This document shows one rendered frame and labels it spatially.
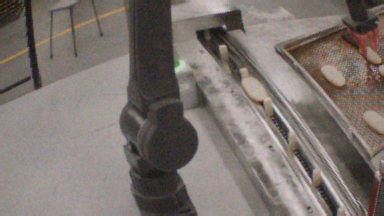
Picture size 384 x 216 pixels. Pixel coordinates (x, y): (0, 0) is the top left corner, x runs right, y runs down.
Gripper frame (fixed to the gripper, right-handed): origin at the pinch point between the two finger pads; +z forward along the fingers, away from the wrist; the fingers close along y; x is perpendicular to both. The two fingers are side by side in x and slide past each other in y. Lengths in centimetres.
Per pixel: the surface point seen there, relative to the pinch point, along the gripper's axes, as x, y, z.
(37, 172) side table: -12, 78, -2
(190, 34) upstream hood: -44, 32, 0
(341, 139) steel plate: 10.1, 19.3, 8.1
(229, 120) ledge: -4.2, 37.2, 0.6
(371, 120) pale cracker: 21.5, 15.5, 0.1
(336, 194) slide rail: 29.4, 29.4, 3.4
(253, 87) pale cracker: -13.4, 29.3, 2.1
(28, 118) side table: -41, 79, -3
